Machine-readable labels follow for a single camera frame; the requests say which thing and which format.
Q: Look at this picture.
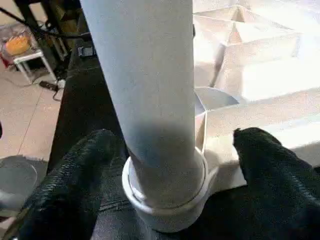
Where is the small white stool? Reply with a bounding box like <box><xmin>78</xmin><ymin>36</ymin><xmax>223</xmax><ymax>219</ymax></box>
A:
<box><xmin>12</xmin><ymin>49</ymin><xmax>59</xmax><ymax>85</ymax></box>

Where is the white plastic table leg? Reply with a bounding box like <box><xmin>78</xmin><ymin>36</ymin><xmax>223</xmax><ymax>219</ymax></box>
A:
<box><xmin>80</xmin><ymin>0</ymin><xmax>209</xmax><ymax>209</ymax></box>

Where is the grey round floor disc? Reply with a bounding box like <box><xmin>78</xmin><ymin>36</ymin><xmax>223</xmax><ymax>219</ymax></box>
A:
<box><xmin>0</xmin><ymin>155</ymin><xmax>49</xmax><ymax>219</ymax></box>

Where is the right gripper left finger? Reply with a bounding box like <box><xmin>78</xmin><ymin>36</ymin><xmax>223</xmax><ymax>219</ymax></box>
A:
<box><xmin>0</xmin><ymin>129</ymin><xmax>129</xmax><ymax>240</ymax></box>

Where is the black work mat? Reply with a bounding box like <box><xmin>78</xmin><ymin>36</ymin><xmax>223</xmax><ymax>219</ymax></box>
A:
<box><xmin>47</xmin><ymin>45</ymin><xmax>320</xmax><ymax>240</ymax></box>

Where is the white plastic table top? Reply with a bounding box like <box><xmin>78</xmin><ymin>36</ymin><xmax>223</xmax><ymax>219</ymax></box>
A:
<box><xmin>121</xmin><ymin>0</ymin><xmax>320</xmax><ymax>234</ymax></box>

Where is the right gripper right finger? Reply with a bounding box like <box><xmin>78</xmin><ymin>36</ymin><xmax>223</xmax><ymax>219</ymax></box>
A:
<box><xmin>232</xmin><ymin>127</ymin><xmax>320</xmax><ymax>240</ymax></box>

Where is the orange round object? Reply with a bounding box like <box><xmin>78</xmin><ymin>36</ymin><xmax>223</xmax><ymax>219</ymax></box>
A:
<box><xmin>5</xmin><ymin>34</ymin><xmax>32</xmax><ymax>56</ymax></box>

